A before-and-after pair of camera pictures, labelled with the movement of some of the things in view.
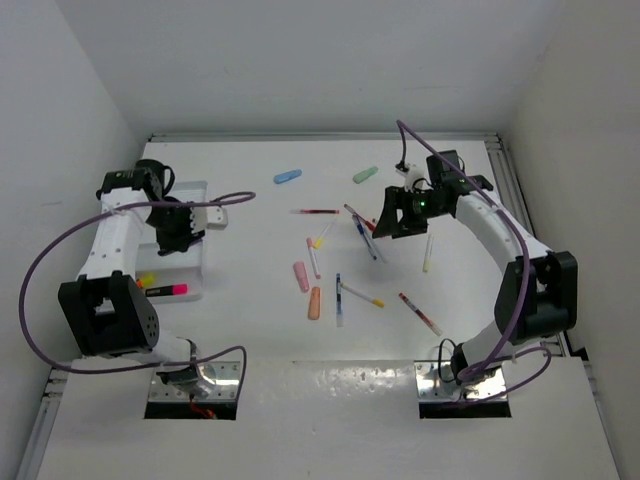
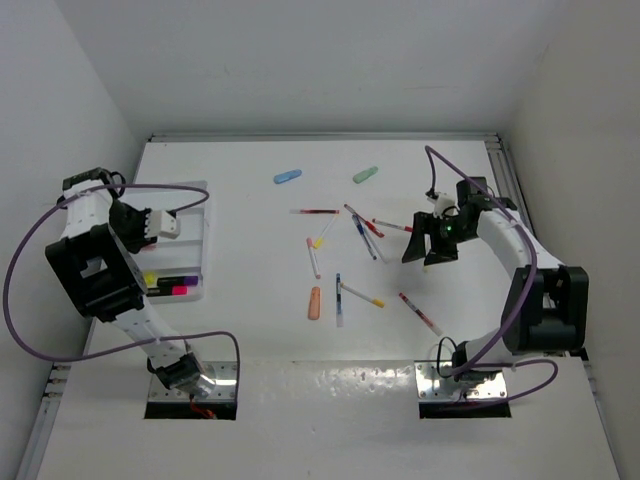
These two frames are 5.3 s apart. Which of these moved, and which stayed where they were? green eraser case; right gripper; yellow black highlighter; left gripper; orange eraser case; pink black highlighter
Moved: right gripper; left gripper
Stayed: pink black highlighter; yellow black highlighter; green eraser case; orange eraser case
